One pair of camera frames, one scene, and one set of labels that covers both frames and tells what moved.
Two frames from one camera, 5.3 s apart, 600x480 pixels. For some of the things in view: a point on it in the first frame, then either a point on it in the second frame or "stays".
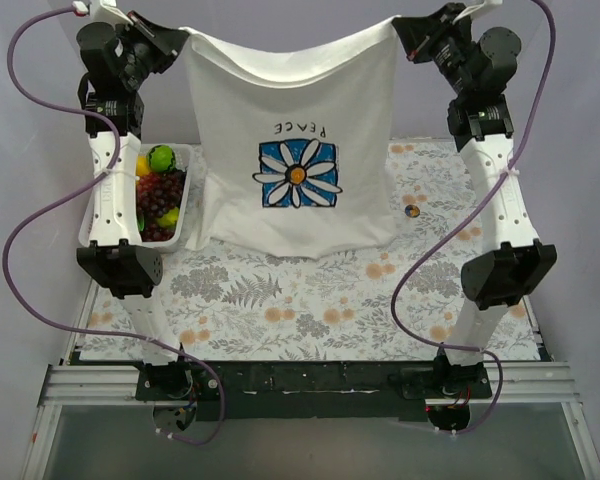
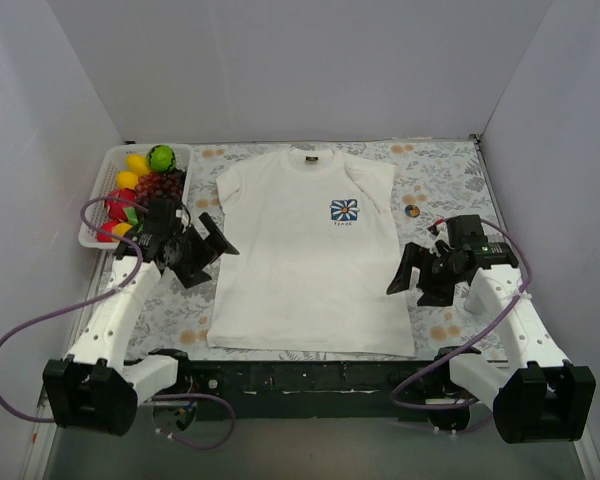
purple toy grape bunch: [156, 194] stays
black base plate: [309, 391] stays
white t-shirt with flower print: [296, 144] -> [319, 241]
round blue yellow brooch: [412, 211] stays
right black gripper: [422, 35] -> [425, 270]
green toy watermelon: [161, 157] stays
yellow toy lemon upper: [142, 164] stays
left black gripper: [156, 35] -> [193, 251]
